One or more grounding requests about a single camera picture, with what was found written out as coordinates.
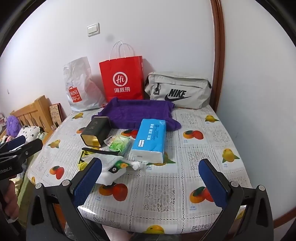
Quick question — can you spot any green flower wipes pack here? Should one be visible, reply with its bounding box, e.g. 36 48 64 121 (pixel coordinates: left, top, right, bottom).
96 161 130 186

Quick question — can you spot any black watch strap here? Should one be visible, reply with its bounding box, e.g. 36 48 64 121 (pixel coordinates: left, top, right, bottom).
81 147 120 156

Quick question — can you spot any small snack sachet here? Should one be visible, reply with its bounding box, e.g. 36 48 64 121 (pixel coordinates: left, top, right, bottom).
103 135 116 146

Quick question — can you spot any green wet wipe packet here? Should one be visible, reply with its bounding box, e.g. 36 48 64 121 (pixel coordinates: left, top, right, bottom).
109 135 131 156

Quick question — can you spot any white tissue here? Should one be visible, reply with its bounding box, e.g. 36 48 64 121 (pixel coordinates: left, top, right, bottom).
127 161 147 170

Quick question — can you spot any yellow black pouch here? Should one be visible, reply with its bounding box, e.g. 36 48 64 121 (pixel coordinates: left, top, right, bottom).
78 150 88 171

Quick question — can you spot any person's left hand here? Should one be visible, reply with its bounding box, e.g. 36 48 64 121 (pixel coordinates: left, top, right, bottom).
4 181 19 220

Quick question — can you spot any white dotted pillow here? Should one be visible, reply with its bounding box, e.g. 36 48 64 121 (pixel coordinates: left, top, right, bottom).
17 126 41 143

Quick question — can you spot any purple plush toy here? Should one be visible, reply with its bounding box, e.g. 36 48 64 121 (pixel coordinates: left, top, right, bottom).
6 115 22 138

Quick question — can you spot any wooden headboard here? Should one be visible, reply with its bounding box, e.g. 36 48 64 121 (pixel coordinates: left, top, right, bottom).
10 95 53 133

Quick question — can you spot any brown patterned book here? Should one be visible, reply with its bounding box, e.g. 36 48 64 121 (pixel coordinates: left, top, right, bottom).
49 103 63 128

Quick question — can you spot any dark green tin box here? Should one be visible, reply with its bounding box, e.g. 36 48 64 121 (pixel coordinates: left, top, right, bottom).
81 116 111 147

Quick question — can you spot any fruit pattern tablecloth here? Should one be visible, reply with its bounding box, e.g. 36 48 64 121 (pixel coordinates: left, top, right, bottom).
27 104 253 235

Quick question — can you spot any white Miniso plastic bag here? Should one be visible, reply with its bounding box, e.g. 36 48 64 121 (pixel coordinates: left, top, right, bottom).
63 57 106 112

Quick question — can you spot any blue tissue pack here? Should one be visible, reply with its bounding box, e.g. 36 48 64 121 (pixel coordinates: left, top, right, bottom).
130 118 166 164

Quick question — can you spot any purple towel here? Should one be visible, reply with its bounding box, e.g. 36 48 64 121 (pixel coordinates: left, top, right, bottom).
93 97 181 131

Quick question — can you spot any grey Nike pouch bag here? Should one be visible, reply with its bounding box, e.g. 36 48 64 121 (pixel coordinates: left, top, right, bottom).
145 72 212 109

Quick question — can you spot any red Haidilao paper bag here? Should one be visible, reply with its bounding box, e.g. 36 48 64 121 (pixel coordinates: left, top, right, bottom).
99 53 144 102

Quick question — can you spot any brown wooden door frame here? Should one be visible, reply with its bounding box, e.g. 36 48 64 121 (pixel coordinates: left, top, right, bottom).
210 0 225 111

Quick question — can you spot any white wall switch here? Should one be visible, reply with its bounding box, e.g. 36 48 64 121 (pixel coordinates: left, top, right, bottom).
87 23 100 37

